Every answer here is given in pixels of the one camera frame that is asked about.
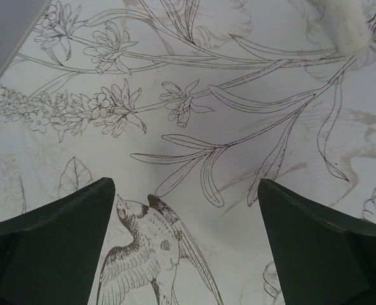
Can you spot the silver white small tool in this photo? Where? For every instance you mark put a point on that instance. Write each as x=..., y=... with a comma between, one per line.
x=346, y=25

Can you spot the floral patterned mat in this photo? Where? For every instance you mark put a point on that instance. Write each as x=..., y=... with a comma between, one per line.
x=195, y=102

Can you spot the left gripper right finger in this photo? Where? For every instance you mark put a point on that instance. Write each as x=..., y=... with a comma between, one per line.
x=322, y=256

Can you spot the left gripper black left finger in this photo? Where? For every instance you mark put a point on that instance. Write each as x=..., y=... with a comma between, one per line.
x=50, y=255

